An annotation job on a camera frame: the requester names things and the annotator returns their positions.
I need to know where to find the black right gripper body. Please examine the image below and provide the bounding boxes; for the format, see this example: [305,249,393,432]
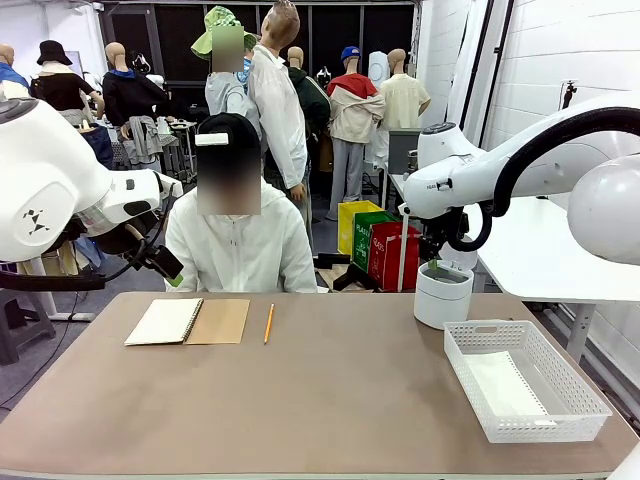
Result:
[418,219,449,262]

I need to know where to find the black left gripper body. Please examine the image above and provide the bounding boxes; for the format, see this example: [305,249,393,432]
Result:
[127,242,185,281]

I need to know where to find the spiral notebook brown cover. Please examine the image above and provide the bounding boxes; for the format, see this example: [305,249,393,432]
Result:
[123,298,251,347]

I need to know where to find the white torn notebook sheet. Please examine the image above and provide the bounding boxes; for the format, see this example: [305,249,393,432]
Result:
[464,349,559,426]

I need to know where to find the white round trash bin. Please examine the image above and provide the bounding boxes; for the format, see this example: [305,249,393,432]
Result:
[413,249,475,331]

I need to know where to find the red recycling bag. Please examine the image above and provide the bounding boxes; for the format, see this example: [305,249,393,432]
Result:
[368,221,424,294]

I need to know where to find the person in white hooded jacket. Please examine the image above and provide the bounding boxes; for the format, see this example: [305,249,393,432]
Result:
[163,179,319,294]

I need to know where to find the green recycling bag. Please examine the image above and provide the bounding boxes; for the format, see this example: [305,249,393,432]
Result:
[352,209,399,274]

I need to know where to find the small white side table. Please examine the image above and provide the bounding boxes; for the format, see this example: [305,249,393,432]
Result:
[387,172,411,294]

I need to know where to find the black floor stand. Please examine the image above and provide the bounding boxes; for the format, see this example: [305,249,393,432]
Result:
[317,252,379,293]

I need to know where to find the yellow recycling bag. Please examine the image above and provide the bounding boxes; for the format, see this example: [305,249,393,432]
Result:
[337,199,384,257]

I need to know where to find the large white table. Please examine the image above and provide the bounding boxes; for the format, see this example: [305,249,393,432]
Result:
[467,197,640,364]

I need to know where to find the grey cabinet box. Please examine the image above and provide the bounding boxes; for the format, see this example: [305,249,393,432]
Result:
[387,128,424,176]

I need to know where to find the grey garment bundle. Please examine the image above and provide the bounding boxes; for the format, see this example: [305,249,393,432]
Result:
[122,114,164,166]

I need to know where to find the mannequin in cream shirt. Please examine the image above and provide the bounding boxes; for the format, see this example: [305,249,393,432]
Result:
[378,48,432,132]

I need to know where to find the grey step stool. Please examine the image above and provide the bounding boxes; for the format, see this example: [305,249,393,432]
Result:
[0,289,57,366]

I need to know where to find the mannequin with blue cap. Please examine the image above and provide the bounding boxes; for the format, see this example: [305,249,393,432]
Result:
[324,45,386,222]

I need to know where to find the black baseball cap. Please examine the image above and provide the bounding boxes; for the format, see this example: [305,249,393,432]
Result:
[197,112,261,151]

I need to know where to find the mannequin in black hoodie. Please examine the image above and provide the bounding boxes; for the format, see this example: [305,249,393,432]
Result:
[102,42,171,129]

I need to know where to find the mannequin with green checked hat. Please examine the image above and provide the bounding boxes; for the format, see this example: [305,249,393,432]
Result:
[190,5,266,131]

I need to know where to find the mannequin in dark green jacket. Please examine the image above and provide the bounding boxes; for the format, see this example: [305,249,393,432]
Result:
[285,46,332,174]

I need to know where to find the tall mannequin in white shirt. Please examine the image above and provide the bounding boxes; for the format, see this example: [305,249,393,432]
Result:
[247,0,314,221]

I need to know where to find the mannequin with black bucket hat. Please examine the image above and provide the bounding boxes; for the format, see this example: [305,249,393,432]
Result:
[29,39,106,126]

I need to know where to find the white perforated plastic basket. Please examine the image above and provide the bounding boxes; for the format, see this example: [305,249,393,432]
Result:
[444,319,614,444]

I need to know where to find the black tripod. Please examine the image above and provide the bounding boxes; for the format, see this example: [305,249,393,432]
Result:
[559,78,580,110]

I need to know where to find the mannequin in blue shirt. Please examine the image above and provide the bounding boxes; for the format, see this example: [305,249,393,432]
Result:
[0,43,31,101]

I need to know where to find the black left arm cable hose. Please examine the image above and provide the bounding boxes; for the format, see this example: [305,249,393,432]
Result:
[0,182,177,294]

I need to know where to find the white table leg frame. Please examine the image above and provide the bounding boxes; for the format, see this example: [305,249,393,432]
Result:
[19,249,96,322]

